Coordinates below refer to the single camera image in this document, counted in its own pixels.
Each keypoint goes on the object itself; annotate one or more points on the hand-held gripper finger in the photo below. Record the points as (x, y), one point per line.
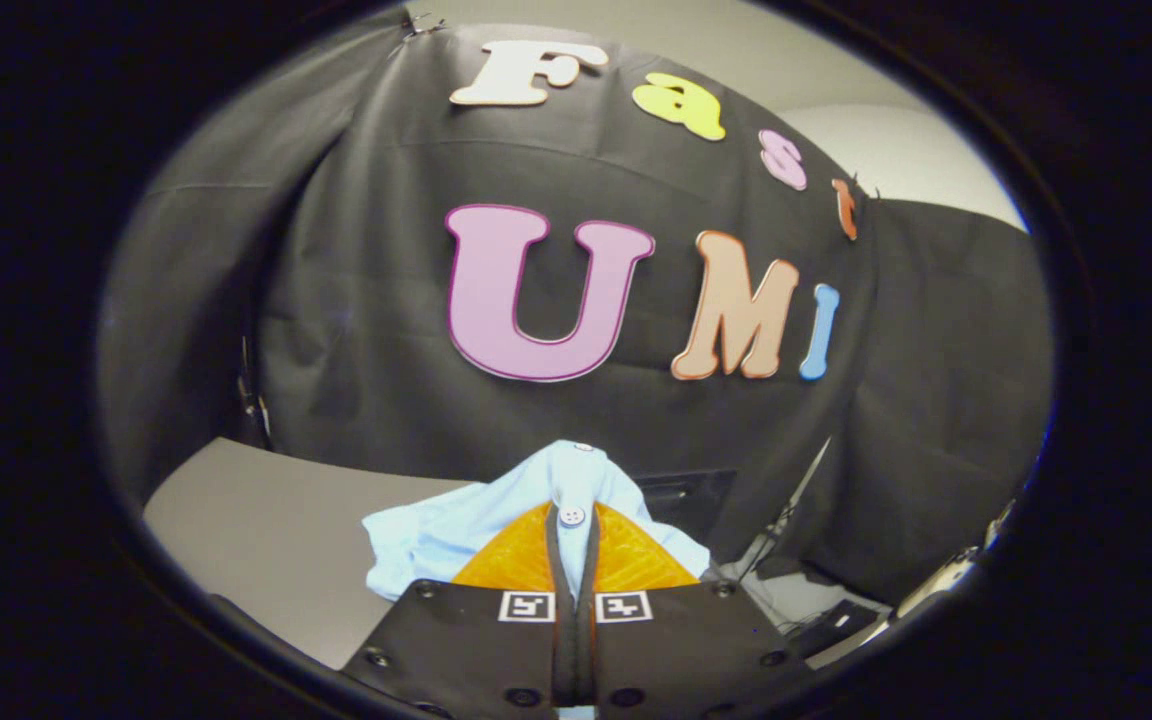
(564, 660)
(588, 660)

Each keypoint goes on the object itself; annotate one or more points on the light blue shirt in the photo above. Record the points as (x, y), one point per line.
(456, 530)

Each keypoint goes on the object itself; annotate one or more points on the thin metal stand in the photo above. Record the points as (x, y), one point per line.
(786, 510)

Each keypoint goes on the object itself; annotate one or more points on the black box on floor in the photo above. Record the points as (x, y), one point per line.
(836, 625)

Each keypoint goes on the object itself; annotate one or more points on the black backdrop cloth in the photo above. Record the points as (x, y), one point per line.
(386, 400)

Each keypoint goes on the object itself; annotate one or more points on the grey and black cabinet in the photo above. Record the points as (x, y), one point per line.
(266, 540)

